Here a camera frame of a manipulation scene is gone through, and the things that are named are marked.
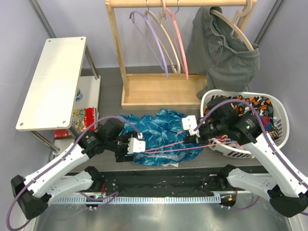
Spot red colourful book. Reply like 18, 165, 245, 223
53, 107, 97, 140

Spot wooden clothes rack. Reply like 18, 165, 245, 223
105, 0, 257, 110

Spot light wooden hanger with shorts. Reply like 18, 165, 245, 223
211, 0, 256, 51

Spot pink wire hanger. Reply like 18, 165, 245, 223
145, 138, 235, 154

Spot pink plastic hanger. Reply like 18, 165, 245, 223
166, 8, 189, 80

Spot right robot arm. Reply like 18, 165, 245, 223
181, 98, 308, 218

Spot blue patterned shorts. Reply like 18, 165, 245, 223
122, 109, 203, 166

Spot white slotted cable duct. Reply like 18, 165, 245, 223
53, 194, 221, 205

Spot white two-tier side table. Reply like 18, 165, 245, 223
16, 37, 101, 154

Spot white laundry basket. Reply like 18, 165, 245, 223
200, 89, 289, 158

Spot colourful patterned clothes in basket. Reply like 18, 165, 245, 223
203, 95, 281, 151

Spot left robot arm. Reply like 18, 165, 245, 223
7, 116, 145, 220

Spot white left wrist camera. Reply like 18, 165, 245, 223
127, 133, 146, 154

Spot blue white cup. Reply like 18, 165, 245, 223
75, 88, 83, 102

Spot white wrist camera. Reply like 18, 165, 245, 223
181, 115, 200, 138
127, 133, 146, 154

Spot beige wooden hanger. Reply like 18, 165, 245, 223
144, 0, 181, 76

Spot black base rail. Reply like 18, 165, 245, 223
84, 168, 235, 197

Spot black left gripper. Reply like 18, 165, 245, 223
107, 131, 138, 162

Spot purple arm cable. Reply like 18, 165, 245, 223
6, 116, 144, 231
193, 100, 308, 216

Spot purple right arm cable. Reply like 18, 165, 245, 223
193, 100, 308, 216

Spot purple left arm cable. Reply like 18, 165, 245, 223
6, 116, 144, 231

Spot purple plastic hanger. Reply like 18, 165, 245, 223
129, 11, 171, 77

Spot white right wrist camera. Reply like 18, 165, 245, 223
181, 115, 200, 138

